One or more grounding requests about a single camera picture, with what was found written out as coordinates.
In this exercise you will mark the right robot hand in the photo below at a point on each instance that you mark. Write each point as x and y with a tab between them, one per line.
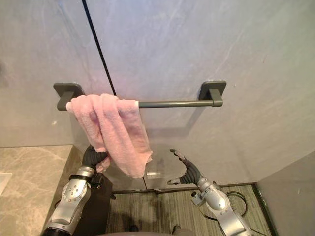
193	173

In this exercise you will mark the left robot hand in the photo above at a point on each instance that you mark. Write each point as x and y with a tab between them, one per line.
89	158

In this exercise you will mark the pink terry towel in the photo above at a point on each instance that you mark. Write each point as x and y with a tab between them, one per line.
118	127

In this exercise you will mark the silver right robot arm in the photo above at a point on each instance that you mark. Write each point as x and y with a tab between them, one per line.
216	199

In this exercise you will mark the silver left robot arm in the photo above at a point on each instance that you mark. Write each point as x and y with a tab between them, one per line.
71	194

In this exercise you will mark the grey marble vanity counter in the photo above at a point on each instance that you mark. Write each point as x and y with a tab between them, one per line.
32	167

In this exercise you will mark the dark grey towel bar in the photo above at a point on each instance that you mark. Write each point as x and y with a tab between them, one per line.
172	104

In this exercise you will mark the clear plastic wall bracket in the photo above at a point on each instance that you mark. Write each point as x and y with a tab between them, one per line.
153	175

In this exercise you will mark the black vertical wall strip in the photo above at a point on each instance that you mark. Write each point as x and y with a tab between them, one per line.
98	46

